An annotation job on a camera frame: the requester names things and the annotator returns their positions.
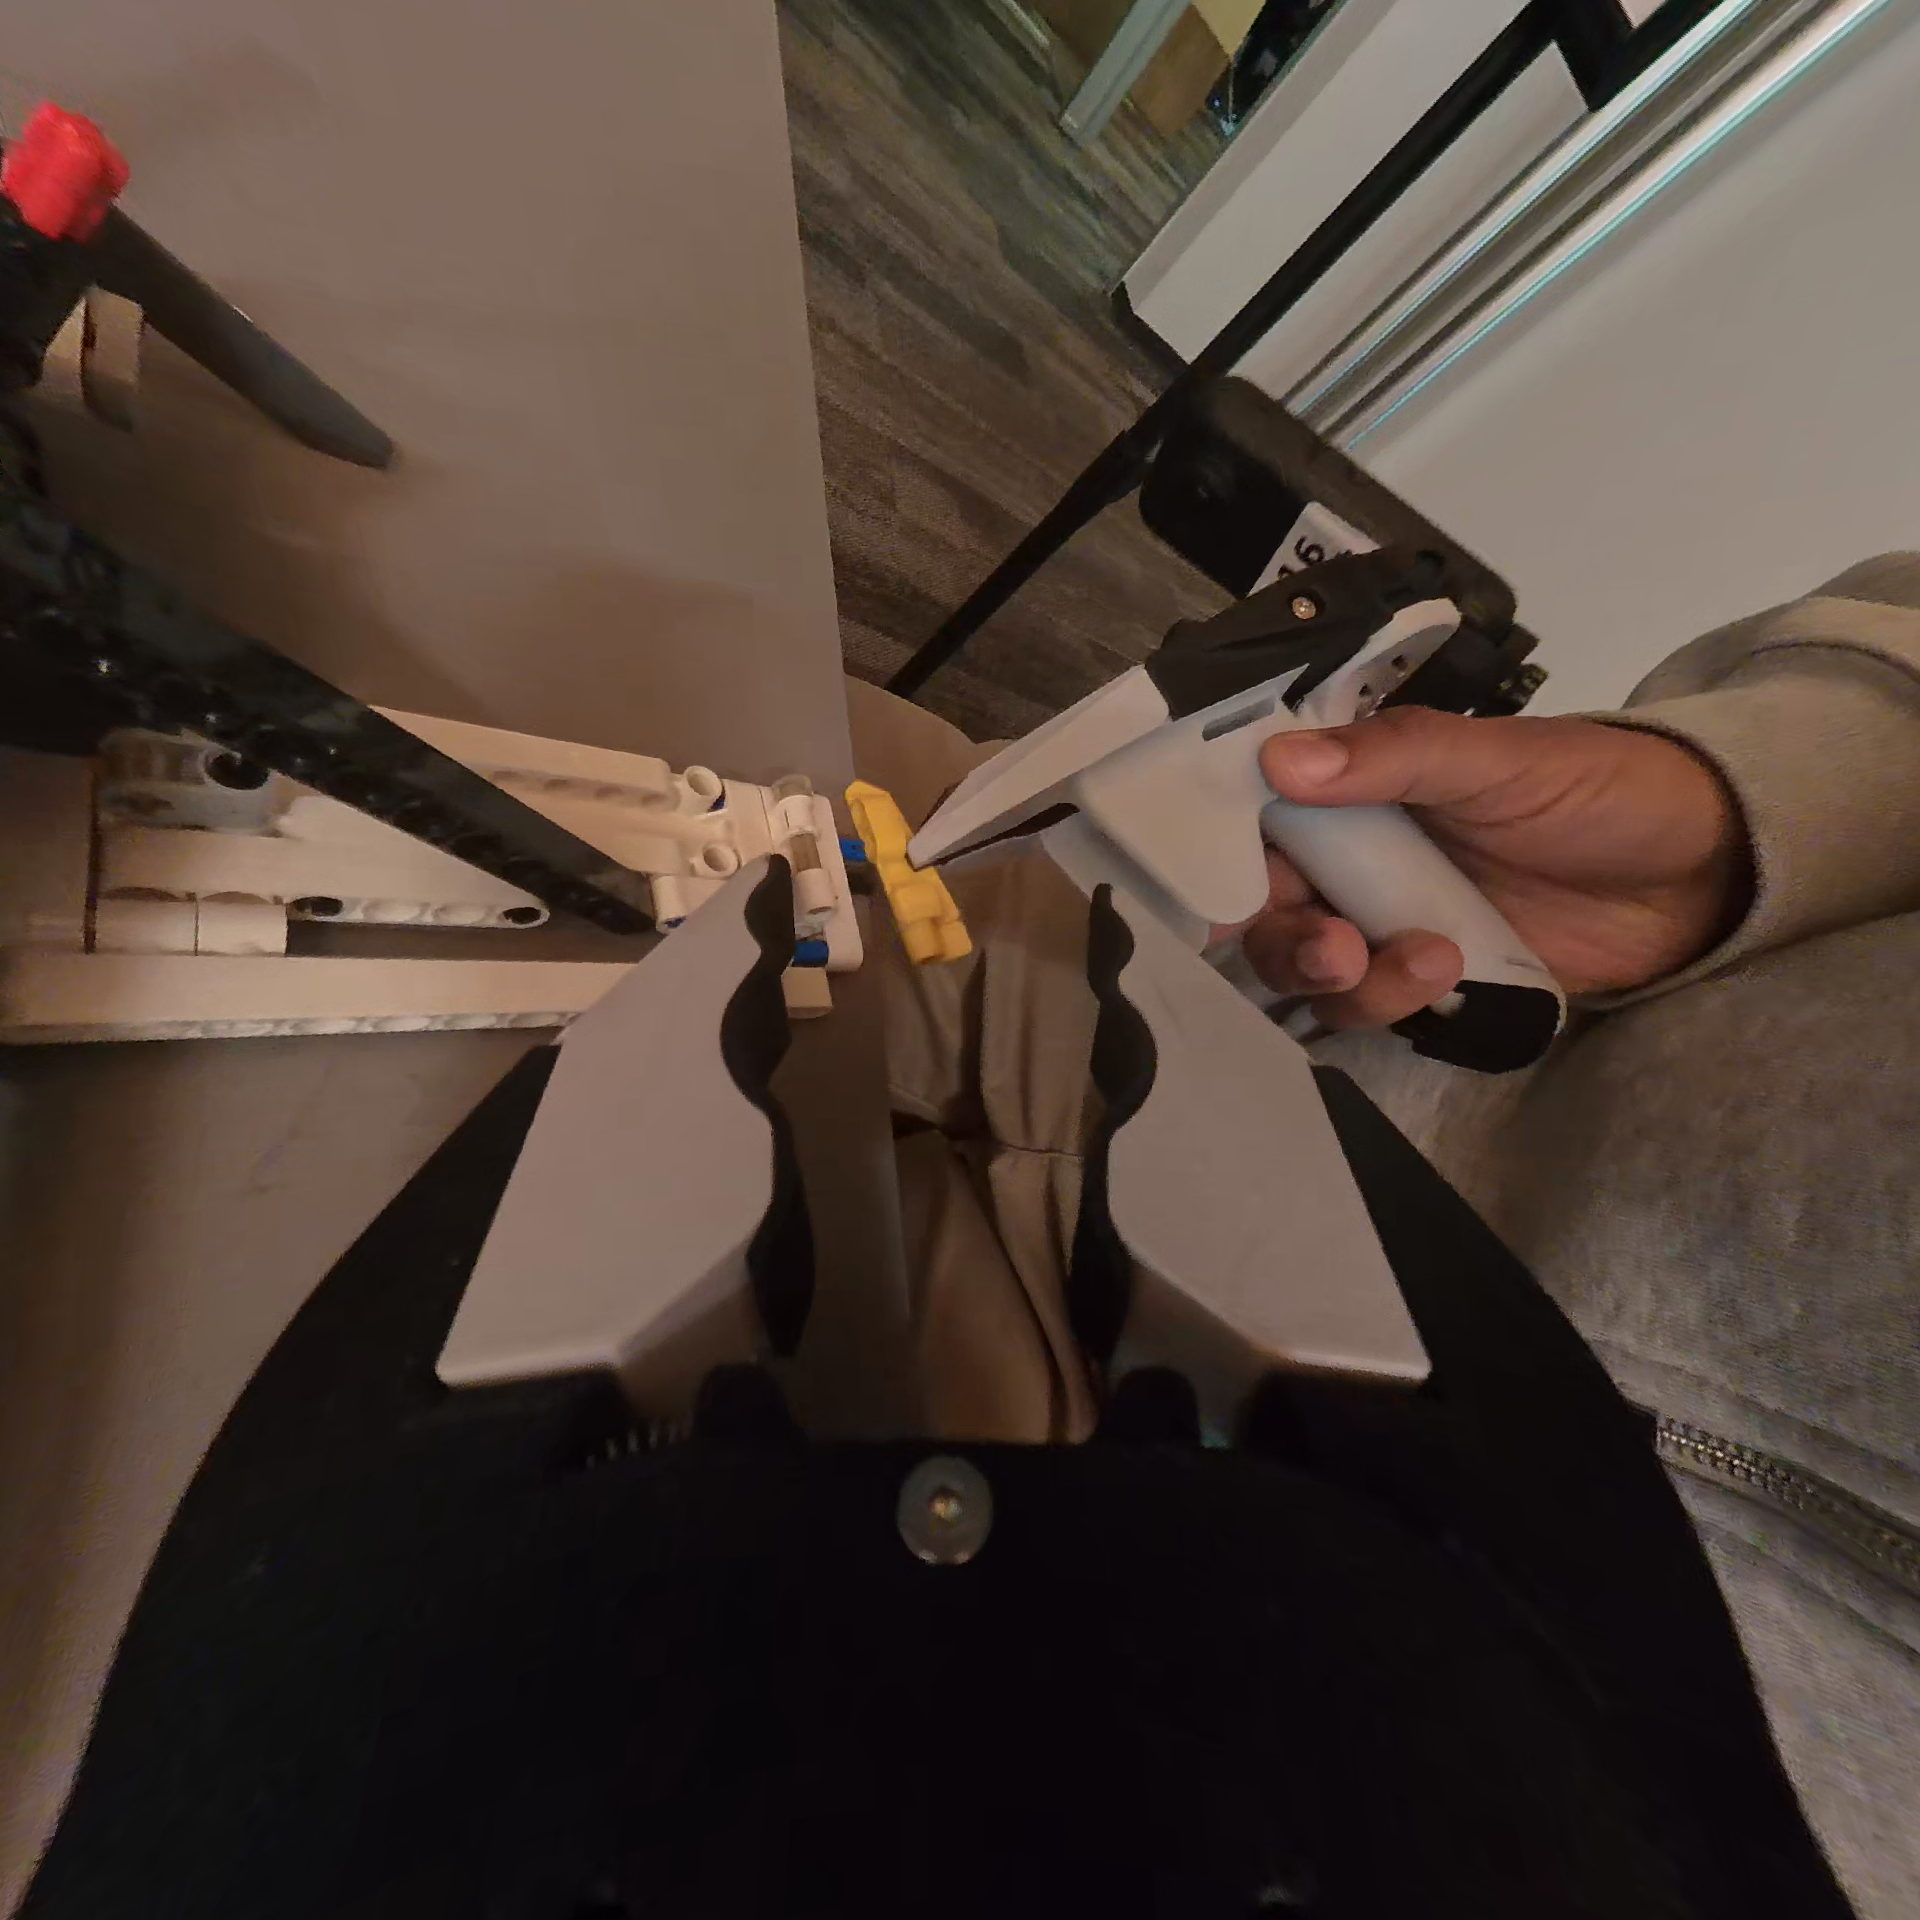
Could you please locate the person's right hand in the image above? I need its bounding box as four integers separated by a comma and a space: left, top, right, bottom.
1242, 704, 1753, 1037

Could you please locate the zebra striped lego helicopter model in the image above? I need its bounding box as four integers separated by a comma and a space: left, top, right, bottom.
0, 103, 876, 1045

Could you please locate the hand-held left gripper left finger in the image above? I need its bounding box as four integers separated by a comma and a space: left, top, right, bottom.
434, 854, 819, 1420

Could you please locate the long yellow lego piece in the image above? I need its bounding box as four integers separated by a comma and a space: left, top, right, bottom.
844, 776, 933, 903

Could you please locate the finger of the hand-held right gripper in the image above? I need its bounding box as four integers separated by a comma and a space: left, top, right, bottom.
902, 668, 1164, 872

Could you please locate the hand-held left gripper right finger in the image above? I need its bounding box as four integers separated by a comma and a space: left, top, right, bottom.
1068, 883, 1431, 1443

